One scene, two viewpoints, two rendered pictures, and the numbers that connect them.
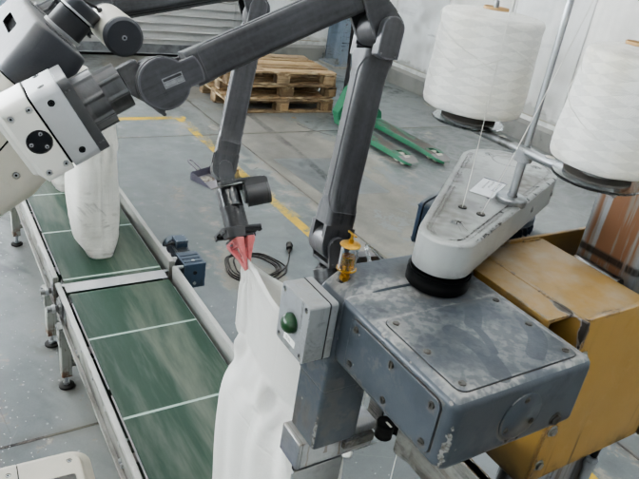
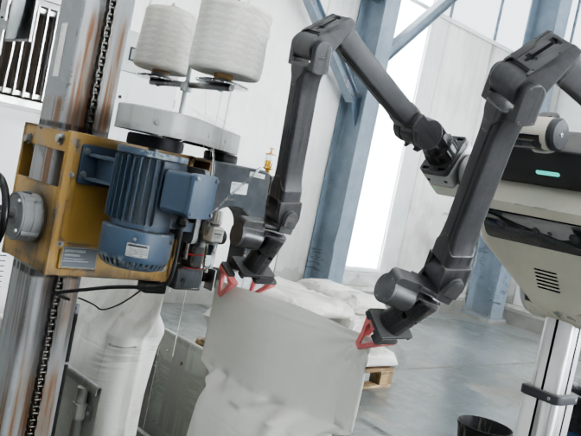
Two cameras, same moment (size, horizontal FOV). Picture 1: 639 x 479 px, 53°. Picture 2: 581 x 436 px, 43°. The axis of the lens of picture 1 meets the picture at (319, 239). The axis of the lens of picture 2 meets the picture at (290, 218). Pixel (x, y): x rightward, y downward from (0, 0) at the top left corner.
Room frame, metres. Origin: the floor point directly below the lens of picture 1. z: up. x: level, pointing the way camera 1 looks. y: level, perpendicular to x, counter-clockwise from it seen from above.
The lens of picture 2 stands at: (2.74, -0.26, 1.33)
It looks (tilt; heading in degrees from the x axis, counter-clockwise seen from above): 3 degrees down; 171
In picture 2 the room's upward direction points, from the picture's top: 12 degrees clockwise
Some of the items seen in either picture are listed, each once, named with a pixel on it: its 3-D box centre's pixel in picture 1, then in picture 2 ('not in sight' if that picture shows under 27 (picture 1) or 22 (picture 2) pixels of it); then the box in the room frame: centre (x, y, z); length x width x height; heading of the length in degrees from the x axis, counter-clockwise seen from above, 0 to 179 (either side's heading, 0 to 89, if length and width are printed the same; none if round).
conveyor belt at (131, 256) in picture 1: (59, 183); not in sight; (3.10, 1.42, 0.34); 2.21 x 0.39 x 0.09; 35
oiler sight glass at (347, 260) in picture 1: (348, 256); (269, 161); (0.78, -0.04, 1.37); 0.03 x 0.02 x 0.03; 35
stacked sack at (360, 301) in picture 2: not in sight; (339, 296); (-2.50, 1.02, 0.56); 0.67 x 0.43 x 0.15; 35
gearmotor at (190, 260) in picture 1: (179, 258); not in sight; (2.49, 0.61, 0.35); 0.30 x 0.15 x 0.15; 35
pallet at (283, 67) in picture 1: (267, 68); not in sight; (6.74, 0.82, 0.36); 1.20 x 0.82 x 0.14; 121
